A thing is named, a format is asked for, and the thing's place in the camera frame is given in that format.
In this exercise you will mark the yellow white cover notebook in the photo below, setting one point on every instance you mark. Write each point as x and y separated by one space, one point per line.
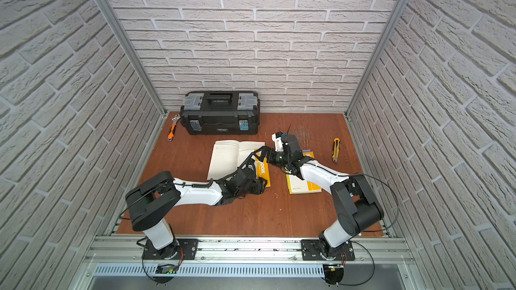
298 186

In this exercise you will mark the black plastic toolbox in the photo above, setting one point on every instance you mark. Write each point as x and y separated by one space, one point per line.
221 113

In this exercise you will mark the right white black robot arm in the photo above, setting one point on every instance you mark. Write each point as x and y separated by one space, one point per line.
356 205

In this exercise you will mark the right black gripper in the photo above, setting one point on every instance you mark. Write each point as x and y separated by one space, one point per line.
265 150

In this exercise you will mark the yellow black utility knife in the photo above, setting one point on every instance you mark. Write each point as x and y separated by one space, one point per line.
336 150

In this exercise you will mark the large white lined notebook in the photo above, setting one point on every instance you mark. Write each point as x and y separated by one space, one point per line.
227 155

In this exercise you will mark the orange handled adjustable wrench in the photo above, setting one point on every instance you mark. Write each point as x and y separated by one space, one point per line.
171 134

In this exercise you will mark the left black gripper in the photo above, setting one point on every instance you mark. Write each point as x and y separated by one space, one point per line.
250 168

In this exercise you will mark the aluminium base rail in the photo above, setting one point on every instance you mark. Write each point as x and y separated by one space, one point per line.
224 256

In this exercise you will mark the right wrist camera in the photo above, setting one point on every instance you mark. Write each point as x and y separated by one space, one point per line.
277 139

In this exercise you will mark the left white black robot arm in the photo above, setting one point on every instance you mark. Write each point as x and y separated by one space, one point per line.
151 201

